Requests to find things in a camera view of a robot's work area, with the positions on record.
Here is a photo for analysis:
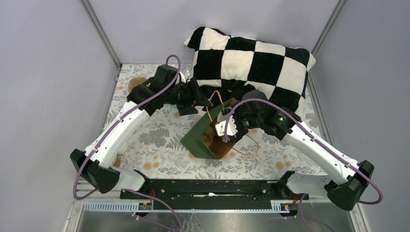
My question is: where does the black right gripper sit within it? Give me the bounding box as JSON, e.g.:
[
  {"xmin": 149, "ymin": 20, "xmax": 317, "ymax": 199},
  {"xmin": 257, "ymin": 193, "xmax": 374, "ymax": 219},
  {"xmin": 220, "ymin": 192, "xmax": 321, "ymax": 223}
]
[{"xmin": 221, "ymin": 101, "xmax": 262, "ymax": 143}]

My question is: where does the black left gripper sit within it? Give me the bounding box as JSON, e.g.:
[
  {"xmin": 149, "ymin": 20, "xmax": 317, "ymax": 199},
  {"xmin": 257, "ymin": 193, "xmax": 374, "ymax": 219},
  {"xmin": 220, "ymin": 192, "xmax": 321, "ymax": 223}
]
[{"xmin": 164, "ymin": 77, "xmax": 212, "ymax": 115}]

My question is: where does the brown cardboard cup carrier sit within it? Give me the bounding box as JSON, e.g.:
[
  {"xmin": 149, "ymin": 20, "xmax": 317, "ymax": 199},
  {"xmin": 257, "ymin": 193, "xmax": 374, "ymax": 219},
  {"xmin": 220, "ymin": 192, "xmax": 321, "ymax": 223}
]
[
  {"xmin": 202, "ymin": 126, "xmax": 219, "ymax": 147},
  {"xmin": 128, "ymin": 77, "xmax": 147, "ymax": 93}
]

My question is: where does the green paper bag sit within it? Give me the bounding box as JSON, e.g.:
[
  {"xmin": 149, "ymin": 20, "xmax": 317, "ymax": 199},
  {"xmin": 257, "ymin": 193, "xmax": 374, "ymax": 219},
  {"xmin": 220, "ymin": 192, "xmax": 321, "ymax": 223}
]
[{"xmin": 180, "ymin": 90, "xmax": 261, "ymax": 160}]

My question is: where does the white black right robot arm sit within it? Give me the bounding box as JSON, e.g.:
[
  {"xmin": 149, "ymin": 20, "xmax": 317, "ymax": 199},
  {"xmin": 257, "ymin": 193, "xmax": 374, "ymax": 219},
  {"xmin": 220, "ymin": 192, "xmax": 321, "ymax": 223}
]
[{"xmin": 215, "ymin": 90, "xmax": 375, "ymax": 211}]

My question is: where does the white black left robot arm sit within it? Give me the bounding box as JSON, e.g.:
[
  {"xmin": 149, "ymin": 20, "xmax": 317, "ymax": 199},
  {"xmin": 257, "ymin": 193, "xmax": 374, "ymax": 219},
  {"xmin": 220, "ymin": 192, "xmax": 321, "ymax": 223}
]
[{"xmin": 70, "ymin": 64, "xmax": 212, "ymax": 199}]

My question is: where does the black cloth bundle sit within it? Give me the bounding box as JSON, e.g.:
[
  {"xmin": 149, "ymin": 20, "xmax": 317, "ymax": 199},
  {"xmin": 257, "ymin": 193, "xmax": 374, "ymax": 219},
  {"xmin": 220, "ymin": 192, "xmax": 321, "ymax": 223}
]
[{"xmin": 197, "ymin": 79, "xmax": 256, "ymax": 101}]

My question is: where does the black white checkered pillow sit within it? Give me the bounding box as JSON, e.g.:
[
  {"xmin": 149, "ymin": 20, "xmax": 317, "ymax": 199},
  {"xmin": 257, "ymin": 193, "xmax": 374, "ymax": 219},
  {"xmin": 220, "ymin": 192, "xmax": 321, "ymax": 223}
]
[{"xmin": 184, "ymin": 27, "xmax": 316, "ymax": 115}]

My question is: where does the floral patterned table mat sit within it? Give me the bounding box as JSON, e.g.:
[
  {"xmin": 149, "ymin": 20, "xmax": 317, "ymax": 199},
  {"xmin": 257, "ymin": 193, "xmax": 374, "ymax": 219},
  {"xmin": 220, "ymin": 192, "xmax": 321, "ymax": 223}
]
[{"xmin": 102, "ymin": 63, "xmax": 334, "ymax": 181}]

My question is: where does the stack of brown paper cups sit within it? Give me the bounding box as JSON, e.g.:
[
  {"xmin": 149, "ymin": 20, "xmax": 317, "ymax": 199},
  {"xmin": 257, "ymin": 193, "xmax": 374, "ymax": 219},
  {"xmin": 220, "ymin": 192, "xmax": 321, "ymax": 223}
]
[{"xmin": 112, "ymin": 156, "xmax": 121, "ymax": 168}]

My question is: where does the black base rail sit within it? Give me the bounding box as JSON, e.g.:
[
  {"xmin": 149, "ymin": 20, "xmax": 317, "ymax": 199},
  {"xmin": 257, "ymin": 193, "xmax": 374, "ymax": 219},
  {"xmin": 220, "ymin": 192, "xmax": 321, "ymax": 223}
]
[{"xmin": 74, "ymin": 178, "xmax": 337, "ymax": 214}]

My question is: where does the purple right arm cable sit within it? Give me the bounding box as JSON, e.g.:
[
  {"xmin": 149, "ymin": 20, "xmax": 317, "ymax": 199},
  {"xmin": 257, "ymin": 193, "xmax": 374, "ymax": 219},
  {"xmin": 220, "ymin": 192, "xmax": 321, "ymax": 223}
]
[{"xmin": 223, "ymin": 98, "xmax": 384, "ymax": 232}]

